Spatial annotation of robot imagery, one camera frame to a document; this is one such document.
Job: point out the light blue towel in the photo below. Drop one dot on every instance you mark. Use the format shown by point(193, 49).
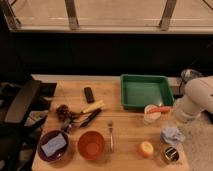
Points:
point(172, 135)

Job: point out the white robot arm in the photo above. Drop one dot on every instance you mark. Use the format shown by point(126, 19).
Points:
point(198, 97)

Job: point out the metal cup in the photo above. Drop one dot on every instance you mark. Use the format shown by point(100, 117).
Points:
point(170, 155)

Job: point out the black rectangular block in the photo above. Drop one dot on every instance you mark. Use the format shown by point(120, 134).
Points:
point(89, 95)

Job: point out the green plastic tray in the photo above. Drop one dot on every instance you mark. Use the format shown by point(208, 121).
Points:
point(138, 91)

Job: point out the silver metal fork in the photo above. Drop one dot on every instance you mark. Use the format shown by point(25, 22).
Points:
point(110, 128)

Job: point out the dark red grape bunch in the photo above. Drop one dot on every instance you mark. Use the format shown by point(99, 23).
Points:
point(63, 112)

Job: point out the small metal clip tool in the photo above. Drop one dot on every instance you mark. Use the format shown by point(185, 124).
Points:
point(67, 125)

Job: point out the orange plastic bowl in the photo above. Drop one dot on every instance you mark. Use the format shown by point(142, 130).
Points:
point(91, 145)

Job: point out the orange carrot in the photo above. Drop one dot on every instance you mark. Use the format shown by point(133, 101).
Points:
point(163, 109)

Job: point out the yellow apple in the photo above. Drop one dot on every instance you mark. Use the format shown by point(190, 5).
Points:
point(146, 149)

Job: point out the blue sponge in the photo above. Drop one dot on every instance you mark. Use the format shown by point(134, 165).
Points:
point(53, 145)

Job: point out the round blue grey device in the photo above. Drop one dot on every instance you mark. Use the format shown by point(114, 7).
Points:
point(189, 74)

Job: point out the purple bowl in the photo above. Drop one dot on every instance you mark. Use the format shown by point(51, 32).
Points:
point(59, 153)

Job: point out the black handled tool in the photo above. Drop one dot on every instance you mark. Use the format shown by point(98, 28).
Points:
point(90, 118)

